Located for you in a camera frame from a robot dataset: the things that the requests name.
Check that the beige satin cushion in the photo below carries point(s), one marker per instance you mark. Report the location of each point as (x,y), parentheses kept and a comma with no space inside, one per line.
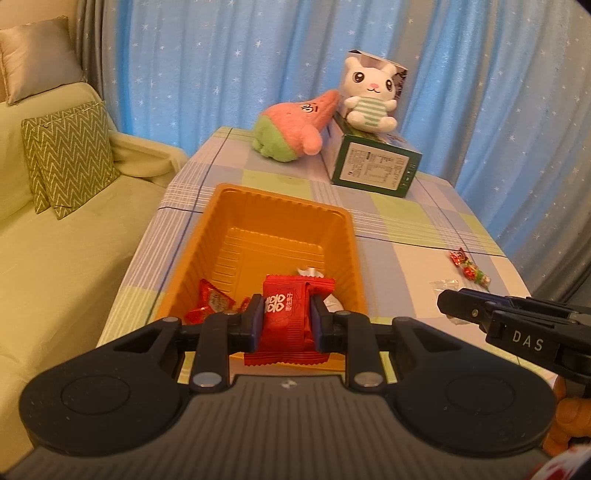
(37,60)

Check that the pale green sofa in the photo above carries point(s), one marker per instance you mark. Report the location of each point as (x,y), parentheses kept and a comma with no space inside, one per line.
(69,277)

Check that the large red snack packet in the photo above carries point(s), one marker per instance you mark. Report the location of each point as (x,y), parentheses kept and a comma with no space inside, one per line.
(286,318)

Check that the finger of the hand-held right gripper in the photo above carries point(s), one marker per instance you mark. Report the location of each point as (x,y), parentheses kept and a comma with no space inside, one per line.
(466,304)

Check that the green red candy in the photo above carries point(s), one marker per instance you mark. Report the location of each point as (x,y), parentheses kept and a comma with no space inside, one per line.
(476,274)

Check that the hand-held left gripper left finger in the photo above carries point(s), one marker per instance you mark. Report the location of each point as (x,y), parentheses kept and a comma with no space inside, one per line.
(256,323)

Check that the red white twist candy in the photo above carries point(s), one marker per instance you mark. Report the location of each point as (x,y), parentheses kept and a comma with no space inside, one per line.
(458,257)

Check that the silver foil snack packet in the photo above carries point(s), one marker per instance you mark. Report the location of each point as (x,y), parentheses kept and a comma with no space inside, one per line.
(330,302)

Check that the green cardboard box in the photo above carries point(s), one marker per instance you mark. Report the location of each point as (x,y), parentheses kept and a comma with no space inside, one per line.
(374,166)

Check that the red white-label snack packet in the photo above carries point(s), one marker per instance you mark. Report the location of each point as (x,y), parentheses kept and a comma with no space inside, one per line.
(210,302)

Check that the white bunny plush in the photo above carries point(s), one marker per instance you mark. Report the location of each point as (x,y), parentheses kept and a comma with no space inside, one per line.
(369,101)

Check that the checked tablecloth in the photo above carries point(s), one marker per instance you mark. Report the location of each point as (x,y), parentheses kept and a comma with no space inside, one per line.
(415,230)

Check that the orange plastic tray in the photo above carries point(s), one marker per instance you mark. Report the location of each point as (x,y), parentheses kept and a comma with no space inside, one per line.
(258,230)

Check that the red patterned clothing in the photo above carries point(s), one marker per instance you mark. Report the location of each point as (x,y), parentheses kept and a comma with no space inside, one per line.
(558,468)

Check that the pink green starfish plush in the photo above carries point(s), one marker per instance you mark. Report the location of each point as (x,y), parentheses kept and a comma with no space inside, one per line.
(291,129)

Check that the blue star curtain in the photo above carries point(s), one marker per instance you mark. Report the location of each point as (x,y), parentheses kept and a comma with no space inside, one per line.
(231,60)

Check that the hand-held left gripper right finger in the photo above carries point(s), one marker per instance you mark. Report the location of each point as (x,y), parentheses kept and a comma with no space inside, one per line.
(316,323)

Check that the grey curtain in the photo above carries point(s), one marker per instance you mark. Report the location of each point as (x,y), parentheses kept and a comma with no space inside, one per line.
(99,55)

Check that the clear dark snack packet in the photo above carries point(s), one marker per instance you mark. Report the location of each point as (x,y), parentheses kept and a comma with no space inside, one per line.
(456,320)

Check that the small clear candy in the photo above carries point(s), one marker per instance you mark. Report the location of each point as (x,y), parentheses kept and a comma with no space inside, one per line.
(443,286)

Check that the person's right hand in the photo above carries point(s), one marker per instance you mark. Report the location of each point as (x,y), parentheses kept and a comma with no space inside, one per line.
(570,424)

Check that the green zigzag cushion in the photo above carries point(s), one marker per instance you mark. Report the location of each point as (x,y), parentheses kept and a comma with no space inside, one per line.
(32,166)
(78,157)

